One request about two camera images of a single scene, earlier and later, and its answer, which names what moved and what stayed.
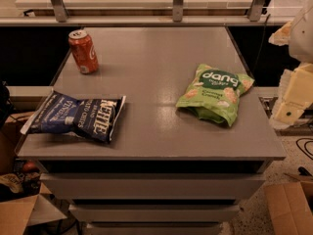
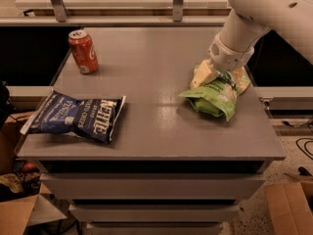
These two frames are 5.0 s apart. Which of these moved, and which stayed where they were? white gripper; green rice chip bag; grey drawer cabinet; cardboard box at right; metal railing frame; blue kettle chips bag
Moved: green rice chip bag; white gripper
Stayed: metal railing frame; cardboard box at right; grey drawer cabinet; blue kettle chips bag
